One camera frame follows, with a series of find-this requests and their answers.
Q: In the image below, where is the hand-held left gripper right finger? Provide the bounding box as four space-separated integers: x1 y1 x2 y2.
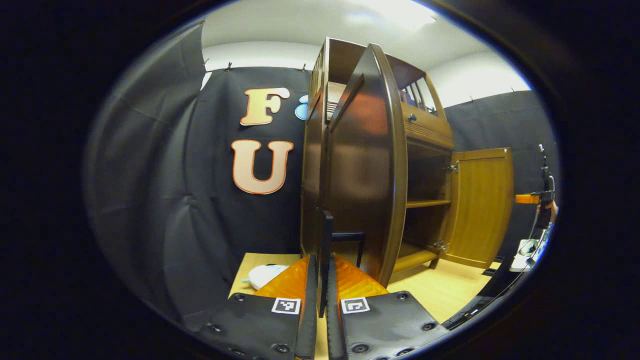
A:
325 253 449 360

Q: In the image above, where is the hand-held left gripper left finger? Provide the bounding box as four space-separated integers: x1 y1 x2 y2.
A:
196 254 320 360

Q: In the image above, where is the wooden shoe cabinet door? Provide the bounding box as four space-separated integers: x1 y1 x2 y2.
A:
320 42 409 289
440 147 515 270

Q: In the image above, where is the black door handle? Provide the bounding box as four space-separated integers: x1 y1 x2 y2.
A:
318 210 366 318

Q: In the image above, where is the wooden double-door shoe cabinet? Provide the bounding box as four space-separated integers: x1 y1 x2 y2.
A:
300 37 456 274

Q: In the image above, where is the wooden cabinet drawer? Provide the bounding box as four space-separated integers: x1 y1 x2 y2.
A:
402 100 455 151

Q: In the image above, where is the white device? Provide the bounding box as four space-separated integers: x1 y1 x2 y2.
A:
510 238 544 273

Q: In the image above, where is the white plastic object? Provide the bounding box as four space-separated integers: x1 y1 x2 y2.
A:
241 264 291 291

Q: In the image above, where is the black backdrop cloth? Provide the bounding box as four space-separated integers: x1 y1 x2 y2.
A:
85 20 561 321

